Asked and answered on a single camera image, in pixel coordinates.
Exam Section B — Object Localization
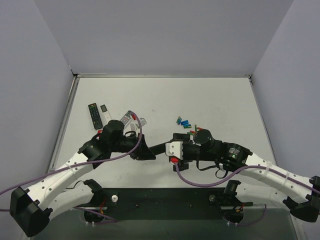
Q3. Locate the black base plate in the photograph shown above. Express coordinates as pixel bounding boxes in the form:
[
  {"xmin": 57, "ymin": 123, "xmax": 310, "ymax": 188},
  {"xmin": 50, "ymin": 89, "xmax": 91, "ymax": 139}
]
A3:
[{"xmin": 83, "ymin": 187, "xmax": 244, "ymax": 221}]

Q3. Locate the slim white remote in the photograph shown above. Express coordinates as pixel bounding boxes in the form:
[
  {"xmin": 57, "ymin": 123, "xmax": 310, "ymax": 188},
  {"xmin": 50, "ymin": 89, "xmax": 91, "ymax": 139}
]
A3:
[{"xmin": 100, "ymin": 104, "xmax": 112, "ymax": 124}]

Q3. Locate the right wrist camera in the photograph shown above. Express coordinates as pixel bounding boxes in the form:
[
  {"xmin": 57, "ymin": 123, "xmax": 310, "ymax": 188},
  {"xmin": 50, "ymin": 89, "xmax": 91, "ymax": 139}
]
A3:
[{"xmin": 165, "ymin": 141, "xmax": 183, "ymax": 164}]

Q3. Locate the green blue battery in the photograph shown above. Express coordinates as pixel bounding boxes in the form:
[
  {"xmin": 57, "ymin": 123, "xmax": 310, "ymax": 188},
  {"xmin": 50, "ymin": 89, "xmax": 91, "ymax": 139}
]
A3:
[{"xmin": 183, "ymin": 124, "xmax": 192, "ymax": 129}]

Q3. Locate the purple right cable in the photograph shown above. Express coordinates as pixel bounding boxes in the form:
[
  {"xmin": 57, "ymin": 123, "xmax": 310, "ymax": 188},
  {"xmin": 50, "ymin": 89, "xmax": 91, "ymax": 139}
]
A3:
[{"xmin": 174, "ymin": 159, "xmax": 320, "ymax": 227}]

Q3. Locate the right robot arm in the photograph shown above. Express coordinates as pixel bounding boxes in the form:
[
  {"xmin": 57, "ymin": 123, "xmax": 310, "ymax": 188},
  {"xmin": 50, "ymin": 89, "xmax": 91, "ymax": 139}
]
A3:
[{"xmin": 165, "ymin": 129, "xmax": 320, "ymax": 223}]

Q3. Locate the black multi-button remote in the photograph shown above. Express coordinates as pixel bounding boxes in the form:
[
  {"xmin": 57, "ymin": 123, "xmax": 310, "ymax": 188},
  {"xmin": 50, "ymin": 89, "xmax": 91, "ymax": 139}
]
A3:
[{"xmin": 88, "ymin": 103, "xmax": 103, "ymax": 130}]

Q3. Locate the grey and white remote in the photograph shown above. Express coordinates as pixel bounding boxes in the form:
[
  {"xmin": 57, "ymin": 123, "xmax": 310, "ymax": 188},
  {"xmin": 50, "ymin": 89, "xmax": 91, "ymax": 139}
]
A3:
[{"xmin": 120, "ymin": 110, "xmax": 134, "ymax": 130}]

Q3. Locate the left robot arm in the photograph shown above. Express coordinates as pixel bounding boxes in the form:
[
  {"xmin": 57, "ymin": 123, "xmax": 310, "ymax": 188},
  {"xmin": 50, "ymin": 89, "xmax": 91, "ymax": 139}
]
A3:
[{"xmin": 9, "ymin": 120, "xmax": 156, "ymax": 237}]

